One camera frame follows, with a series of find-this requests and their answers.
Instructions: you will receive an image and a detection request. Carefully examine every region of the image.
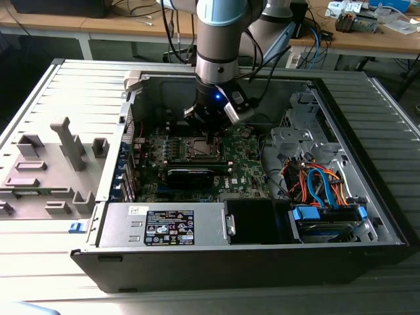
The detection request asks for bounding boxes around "metal socket cover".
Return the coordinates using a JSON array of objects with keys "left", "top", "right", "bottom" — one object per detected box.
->
[{"left": 186, "top": 136, "right": 224, "bottom": 160}]

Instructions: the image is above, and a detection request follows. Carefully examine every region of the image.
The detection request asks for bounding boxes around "grey case latch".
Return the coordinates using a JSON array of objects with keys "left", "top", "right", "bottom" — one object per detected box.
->
[{"left": 123, "top": 70, "right": 146, "bottom": 93}]

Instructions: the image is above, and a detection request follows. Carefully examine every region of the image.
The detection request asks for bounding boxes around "blue box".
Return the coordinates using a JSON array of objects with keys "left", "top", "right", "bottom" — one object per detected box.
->
[{"left": 367, "top": 0, "right": 411, "bottom": 11}]

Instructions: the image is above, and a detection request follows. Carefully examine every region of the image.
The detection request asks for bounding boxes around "blue flat cable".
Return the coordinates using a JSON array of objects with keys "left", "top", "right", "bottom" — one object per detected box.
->
[{"left": 306, "top": 166, "right": 342, "bottom": 208}]

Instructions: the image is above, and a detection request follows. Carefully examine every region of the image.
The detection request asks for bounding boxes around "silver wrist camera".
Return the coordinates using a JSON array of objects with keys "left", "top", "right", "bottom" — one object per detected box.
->
[{"left": 215, "top": 83, "right": 256, "bottom": 125}]

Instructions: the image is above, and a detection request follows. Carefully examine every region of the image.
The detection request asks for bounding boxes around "green RAM stick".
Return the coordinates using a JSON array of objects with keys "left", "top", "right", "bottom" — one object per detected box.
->
[{"left": 169, "top": 159, "right": 230, "bottom": 172}]

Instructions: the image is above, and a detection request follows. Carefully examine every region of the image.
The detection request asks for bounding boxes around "wooden desk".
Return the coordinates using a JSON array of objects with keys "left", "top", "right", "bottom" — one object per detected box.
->
[
  {"left": 0, "top": 0, "right": 200, "bottom": 62},
  {"left": 291, "top": 0, "right": 420, "bottom": 78}
]

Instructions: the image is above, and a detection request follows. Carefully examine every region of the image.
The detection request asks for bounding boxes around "black silver PC case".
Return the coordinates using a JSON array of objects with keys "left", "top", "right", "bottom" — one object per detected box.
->
[{"left": 70, "top": 70, "right": 411, "bottom": 293}]

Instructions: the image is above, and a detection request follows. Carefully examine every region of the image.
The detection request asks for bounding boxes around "thick black gripper cable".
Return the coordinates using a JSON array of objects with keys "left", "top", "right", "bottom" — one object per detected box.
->
[{"left": 247, "top": 44, "right": 293, "bottom": 103}]

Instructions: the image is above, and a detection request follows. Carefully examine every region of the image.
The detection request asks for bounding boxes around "thin red black wire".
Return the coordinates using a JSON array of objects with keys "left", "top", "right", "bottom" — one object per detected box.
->
[{"left": 133, "top": 119, "right": 146, "bottom": 140}]

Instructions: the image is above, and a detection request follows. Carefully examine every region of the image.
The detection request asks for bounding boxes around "grey parts rack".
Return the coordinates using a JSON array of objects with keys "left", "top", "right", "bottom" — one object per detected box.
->
[{"left": 0, "top": 116, "right": 112, "bottom": 221}]

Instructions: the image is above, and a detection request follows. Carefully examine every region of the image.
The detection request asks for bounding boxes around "CPU socket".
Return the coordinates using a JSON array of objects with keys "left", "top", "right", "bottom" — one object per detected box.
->
[{"left": 182, "top": 135, "right": 230, "bottom": 161}]

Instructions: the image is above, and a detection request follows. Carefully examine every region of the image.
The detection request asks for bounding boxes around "silver drive cage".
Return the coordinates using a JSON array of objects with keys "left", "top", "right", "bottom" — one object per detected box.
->
[{"left": 269, "top": 91, "right": 344, "bottom": 162}]

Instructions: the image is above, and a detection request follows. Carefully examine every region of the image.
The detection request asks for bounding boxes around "hard disk drive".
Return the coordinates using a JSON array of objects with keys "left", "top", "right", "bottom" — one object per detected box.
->
[{"left": 297, "top": 220, "right": 358, "bottom": 244}]

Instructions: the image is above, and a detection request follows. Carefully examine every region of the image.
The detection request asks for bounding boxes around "pale blue rounded object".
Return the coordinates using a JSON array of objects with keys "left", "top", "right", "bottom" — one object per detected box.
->
[{"left": 0, "top": 300, "right": 62, "bottom": 315}]

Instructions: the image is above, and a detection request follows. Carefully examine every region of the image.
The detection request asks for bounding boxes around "silver green CPU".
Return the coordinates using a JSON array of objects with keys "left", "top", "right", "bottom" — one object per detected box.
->
[{"left": 192, "top": 140, "right": 214, "bottom": 155}]

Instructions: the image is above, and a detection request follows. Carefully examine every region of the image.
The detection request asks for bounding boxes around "black box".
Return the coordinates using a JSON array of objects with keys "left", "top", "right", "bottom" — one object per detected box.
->
[{"left": 9, "top": 0, "right": 110, "bottom": 19}]

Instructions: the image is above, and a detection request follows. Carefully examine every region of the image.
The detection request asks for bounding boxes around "orange flat cable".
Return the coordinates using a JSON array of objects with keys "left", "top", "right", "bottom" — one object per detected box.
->
[{"left": 283, "top": 163, "right": 350, "bottom": 207}]

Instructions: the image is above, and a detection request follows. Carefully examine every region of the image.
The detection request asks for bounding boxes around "blue disk carrier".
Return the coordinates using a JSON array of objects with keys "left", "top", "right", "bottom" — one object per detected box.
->
[{"left": 289, "top": 203, "right": 368, "bottom": 232}]

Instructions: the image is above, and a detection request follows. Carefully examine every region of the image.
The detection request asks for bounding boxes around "green motherboard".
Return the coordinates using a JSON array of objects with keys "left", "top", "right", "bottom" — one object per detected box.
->
[{"left": 133, "top": 124, "right": 274, "bottom": 203}]

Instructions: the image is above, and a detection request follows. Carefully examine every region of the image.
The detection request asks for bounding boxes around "grey power supply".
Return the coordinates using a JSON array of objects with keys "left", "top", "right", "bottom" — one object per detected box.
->
[{"left": 96, "top": 202, "right": 228, "bottom": 249}]

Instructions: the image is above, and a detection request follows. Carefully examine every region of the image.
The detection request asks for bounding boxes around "dark CPU cooler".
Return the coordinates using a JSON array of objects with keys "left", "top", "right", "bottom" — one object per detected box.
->
[{"left": 334, "top": 9, "right": 354, "bottom": 33}]

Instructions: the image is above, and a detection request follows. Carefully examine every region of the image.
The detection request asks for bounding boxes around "silver metal device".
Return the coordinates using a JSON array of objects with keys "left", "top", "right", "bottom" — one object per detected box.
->
[{"left": 352, "top": 11, "right": 381, "bottom": 33}]

